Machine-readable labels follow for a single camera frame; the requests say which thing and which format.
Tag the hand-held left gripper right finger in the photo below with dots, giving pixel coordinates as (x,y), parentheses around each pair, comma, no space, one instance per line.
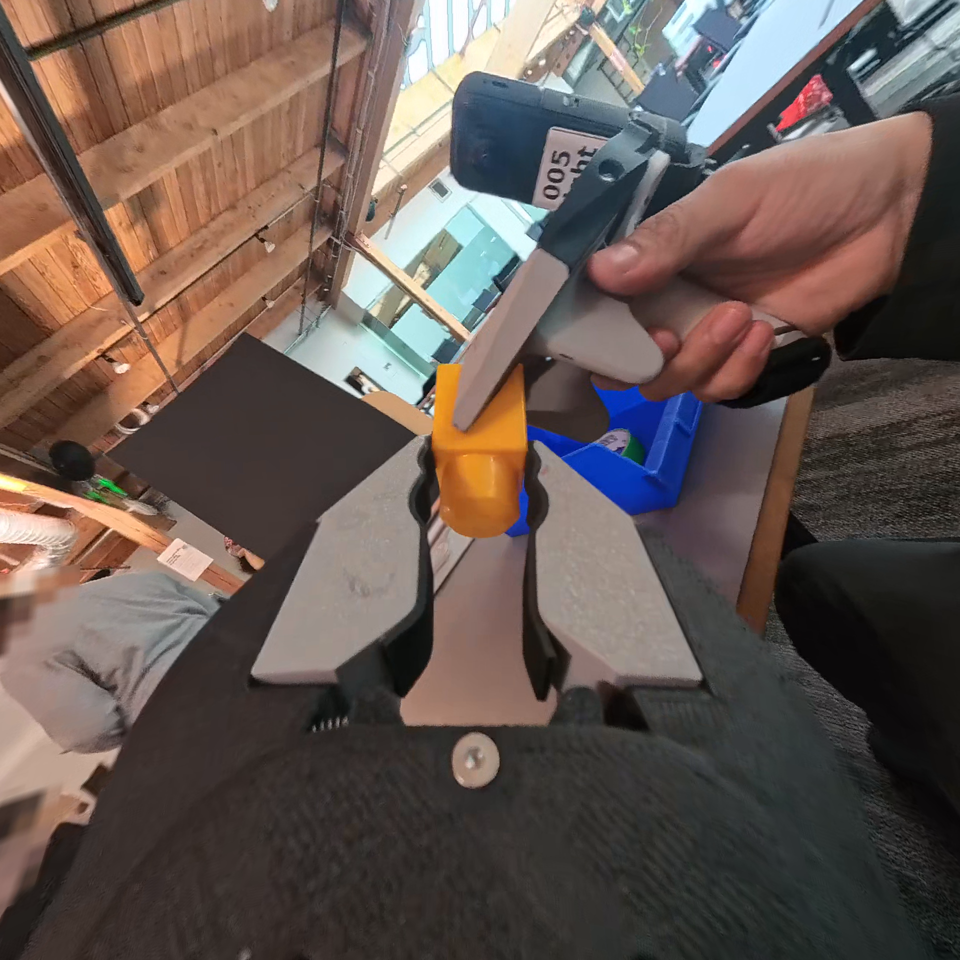
(607,600)

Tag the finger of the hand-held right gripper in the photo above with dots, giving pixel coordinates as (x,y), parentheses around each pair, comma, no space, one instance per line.
(510,337)
(566,405)

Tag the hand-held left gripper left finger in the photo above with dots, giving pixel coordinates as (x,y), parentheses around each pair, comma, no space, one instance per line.
(345,592)

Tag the green tape roll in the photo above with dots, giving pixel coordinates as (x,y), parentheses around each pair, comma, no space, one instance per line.
(630,450)

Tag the blue plastic bin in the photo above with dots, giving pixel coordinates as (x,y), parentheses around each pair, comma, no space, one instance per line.
(637,480)

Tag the orange plastic part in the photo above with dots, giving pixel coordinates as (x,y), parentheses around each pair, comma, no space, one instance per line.
(480,487)

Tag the person's right forearm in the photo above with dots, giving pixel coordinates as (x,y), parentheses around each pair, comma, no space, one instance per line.
(930,262)

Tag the person's right hand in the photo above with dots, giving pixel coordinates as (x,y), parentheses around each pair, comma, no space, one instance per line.
(787,240)

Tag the tan board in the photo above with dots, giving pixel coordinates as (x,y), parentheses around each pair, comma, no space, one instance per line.
(397,412)

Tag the white paper label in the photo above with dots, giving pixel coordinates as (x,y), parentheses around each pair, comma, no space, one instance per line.
(184,559)

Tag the person's leg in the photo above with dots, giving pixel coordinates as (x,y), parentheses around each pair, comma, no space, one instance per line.
(877,637)

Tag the black ceiling rail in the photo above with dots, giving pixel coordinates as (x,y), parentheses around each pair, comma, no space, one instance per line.
(75,176)

